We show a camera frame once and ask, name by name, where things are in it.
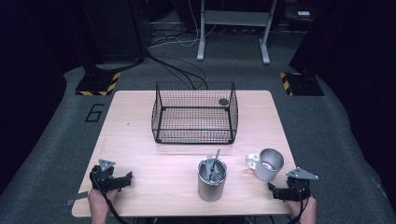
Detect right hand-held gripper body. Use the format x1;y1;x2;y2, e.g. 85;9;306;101
285;167;319;202

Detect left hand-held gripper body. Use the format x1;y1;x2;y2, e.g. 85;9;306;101
89;159;118;192

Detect silver metal mug with handle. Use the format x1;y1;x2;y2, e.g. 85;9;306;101
246;147;285;182

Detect silver metal tumbler with lid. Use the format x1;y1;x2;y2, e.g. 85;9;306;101
197;155;228;203

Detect striped drinking straw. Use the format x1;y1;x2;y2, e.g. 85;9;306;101
212;148;221;175

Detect black wire mesh basket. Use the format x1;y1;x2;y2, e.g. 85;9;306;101
151;81;239;145

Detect person's left hand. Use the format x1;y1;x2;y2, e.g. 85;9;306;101
88;188;120;224

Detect person's right hand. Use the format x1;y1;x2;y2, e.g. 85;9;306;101
284;195;318;224

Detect grey tape strip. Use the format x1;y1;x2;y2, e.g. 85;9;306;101
64;190;90;207

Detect hazard-striped black stand base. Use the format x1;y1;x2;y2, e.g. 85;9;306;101
75;70;121;97
279;72;325;97

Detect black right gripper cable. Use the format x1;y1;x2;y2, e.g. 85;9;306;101
288;186;310;224

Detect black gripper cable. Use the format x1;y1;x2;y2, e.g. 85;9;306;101
288;186;310;224
91;174;129;224

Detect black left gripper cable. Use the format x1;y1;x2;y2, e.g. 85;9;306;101
91;174;129;224

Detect black floor cables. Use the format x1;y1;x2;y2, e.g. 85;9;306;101
146;27;209;91

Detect white floor cable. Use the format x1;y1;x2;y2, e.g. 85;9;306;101
148;0;219;49

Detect white metal desk frame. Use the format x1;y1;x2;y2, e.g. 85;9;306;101
196;0;278;65

